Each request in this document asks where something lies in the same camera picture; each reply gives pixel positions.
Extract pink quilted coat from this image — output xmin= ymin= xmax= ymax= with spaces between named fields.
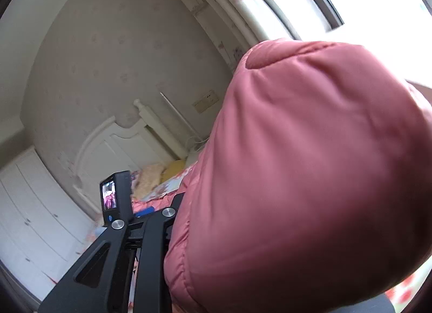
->
xmin=163 ymin=38 xmax=432 ymax=313

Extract white wardrobe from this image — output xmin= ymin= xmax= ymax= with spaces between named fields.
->
xmin=0 ymin=146 xmax=97 ymax=302

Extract white wooden headboard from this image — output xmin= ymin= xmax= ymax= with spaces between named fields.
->
xmin=72 ymin=99 xmax=178 ymax=222

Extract cream printed pillow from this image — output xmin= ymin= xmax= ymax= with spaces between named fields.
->
xmin=133 ymin=164 xmax=166 ymax=199

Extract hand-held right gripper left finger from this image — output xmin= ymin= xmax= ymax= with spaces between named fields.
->
xmin=39 ymin=193 xmax=185 ymax=313

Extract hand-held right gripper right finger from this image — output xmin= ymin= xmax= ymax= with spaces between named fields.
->
xmin=366 ymin=294 xmax=396 ymax=313

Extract yellow pillow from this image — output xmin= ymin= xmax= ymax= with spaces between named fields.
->
xmin=161 ymin=159 xmax=187 ymax=183

